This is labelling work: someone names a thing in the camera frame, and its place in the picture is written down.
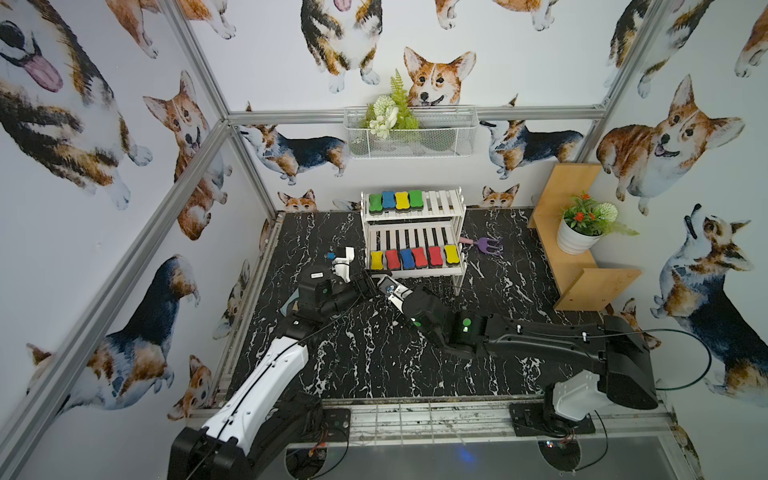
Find yellow eraser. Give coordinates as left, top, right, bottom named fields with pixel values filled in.
left=370, top=251, right=385, bottom=271
left=395, top=191, right=411, bottom=211
left=444, top=244, right=461, bottom=266

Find green eraser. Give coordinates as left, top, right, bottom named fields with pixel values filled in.
left=408, top=190, right=424, bottom=210
left=368, top=193, right=384, bottom=215

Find potted plant white pot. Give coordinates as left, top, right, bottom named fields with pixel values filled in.
left=557, top=192, right=639, bottom=255

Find artificial fern white flowers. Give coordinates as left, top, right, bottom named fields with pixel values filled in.
left=360, top=70, right=420, bottom=140

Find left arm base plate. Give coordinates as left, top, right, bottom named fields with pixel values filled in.
left=299, top=408, right=352, bottom=443

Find blue eraser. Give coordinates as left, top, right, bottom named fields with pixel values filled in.
left=381, top=191, right=396, bottom=211
left=377, top=275, right=413, bottom=303
left=399, top=249, right=416, bottom=270

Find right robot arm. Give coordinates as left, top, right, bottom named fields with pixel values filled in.
left=378, top=277, right=658, bottom=422

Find purple pink toy rake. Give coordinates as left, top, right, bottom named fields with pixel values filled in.
left=460, top=237, right=503, bottom=256

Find teal dustpan with brush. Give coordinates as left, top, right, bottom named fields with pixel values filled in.
left=280, top=290, right=299, bottom=317

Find white wire basket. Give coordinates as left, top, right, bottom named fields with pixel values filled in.
left=343, top=106, right=479, bottom=159

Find white wooden shelf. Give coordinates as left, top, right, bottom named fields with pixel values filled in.
left=360, top=188, right=467, bottom=294

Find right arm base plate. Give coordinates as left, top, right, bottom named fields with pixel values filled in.
left=509, top=403, right=596, bottom=440

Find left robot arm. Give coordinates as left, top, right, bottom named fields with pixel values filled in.
left=167, top=265, right=377, bottom=479

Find red eraser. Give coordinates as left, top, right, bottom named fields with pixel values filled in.
left=385, top=249, right=402, bottom=271
left=427, top=246, right=443, bottom=268
left=411, top=247, right=429, bottom=269

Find wooden corner shelf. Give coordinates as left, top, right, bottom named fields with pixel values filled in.
left=529, top=163, right=641, bottom=311

